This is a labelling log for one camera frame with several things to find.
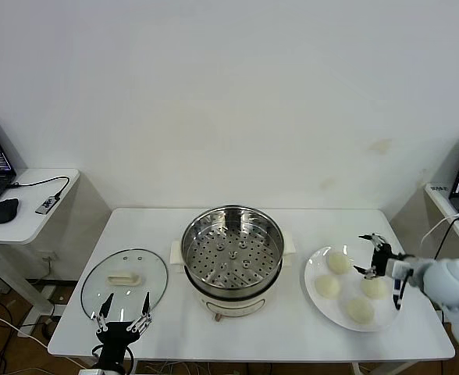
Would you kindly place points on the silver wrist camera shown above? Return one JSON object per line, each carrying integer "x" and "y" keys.
{"x": 87, "y": 372}
{"x": 400, "y": 269}

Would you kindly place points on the perforated steel steamer basket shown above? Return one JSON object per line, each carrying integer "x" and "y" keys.
{"x": 272, "y": 238}

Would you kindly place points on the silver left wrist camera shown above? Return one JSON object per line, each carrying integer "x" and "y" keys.
{"x": 87, "y": 372}

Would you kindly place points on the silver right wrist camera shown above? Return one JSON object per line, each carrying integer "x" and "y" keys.
{"x": 400, "y": 269}

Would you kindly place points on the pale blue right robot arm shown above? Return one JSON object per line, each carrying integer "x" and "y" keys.
{"x": 456, "y": 285}

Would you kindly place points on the large white plate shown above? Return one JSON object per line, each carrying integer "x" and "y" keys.
{"x": 329, "y": 312}

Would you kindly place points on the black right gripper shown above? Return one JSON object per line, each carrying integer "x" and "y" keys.
{"x": 381, "y": 259}

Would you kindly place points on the white wall socket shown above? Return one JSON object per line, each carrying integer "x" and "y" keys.
{"x": 49, "y": 258}

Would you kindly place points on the black computer mouse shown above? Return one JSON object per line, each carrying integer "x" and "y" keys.
{"x": 5, "y": 211}

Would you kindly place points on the small grey USB hub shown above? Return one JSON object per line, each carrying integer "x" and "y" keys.
{"x": 46, "y": 204}

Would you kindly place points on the white steamed baozi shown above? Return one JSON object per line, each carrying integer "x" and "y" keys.
{"x": 339, "y": 262}
{"x": 327, "y": 286}
{"x": 359, "y": 310}
{"x": 374, "y": 289}

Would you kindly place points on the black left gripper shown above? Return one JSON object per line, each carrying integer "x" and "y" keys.
{"x": 116, "y": 336}

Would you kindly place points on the cream electric cooking pot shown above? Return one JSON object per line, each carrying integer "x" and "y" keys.
{"x": 233, "y": 302}

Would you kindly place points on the white side table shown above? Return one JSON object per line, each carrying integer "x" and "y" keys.
{"x": 38, "y": 226}
{"x": 438, "y": 199}

